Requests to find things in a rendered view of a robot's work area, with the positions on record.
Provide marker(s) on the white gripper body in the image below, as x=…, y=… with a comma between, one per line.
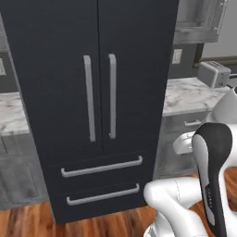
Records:
x=183, y=144

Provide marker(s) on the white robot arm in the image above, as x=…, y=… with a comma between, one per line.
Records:
x=213, y=160

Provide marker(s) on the black fridge door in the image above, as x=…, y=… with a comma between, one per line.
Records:
x=55, y=77
x=139, y=77

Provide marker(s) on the black fridge drawer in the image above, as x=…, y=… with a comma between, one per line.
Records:
x=102, y=206
x=102, y=179

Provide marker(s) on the black fridge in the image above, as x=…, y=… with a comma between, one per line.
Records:
x=43, y=92

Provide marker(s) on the grey base cupboards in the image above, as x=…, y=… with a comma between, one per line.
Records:
x=18, y=172
x=176, y=145

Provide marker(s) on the silver toaster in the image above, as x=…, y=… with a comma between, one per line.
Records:
x=213, y=74

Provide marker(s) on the white wall socket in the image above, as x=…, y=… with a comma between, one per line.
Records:
x=177, y=56
x=2, y=67

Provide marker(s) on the dark window frame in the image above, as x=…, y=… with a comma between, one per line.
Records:
x=216, y=60

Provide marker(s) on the grey wall cupboard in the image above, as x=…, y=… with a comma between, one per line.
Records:
x=197, y=21

